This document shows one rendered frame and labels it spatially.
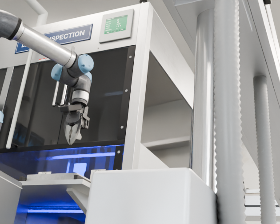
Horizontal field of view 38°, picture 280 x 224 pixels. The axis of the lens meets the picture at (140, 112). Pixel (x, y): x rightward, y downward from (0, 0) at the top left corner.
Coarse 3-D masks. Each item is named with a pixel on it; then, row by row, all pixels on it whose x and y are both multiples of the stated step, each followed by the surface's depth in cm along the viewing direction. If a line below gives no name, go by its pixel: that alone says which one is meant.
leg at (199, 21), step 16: (176, 0) 56; (192, 0) 55; (208, 0) 54; (240, 0) 53; (192, 16) 57; (208, 16) 55; (240, 16) 56; (192, 32) 61; (208, 32) 54; (240, 32) 60; (208, 48) 53; (208, 64) 52; (208, 80) 51; (208, 96) 50; (208, 112) 49; (192, 128) 50; (208, 128) 48; (192, 144) 49; (208, 144) 47; (192, 160) 48; (208, 160) 46; (208, 176) 46
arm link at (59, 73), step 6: (54, 66) 184; (60, 66) 181; (54, 72) 181; (60, 72) 180; (66, 72) 178; (54, 78) 181; (60, 78) 181; (66, 78) 180; (72, 78) 180; (78, 78) 186; (66, 84) 186; (72, 84) 185
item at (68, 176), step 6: (36, 174) 178; (42, 174) 177; (48, 174) 176; (54, 174) 174; (60, 174) 173; (66, 174) 172; (72, 174) 170; (78, 174) 171; (30, 180) 178; (90, 180) 179
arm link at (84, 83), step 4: (88, 72) 191; (80, 76) 187; (84, 76) 189; (88, 76) 190; (80, 80) 186; (84, 80) 188; (88, 80) 189; (76, 84) 186; (80, 84) 187; (84, 84) 187; (88, 84) 189; (76, 88) 186; (80, 88) 186; (84, 88) 187; (88, 88) 189; (88, 92) 188
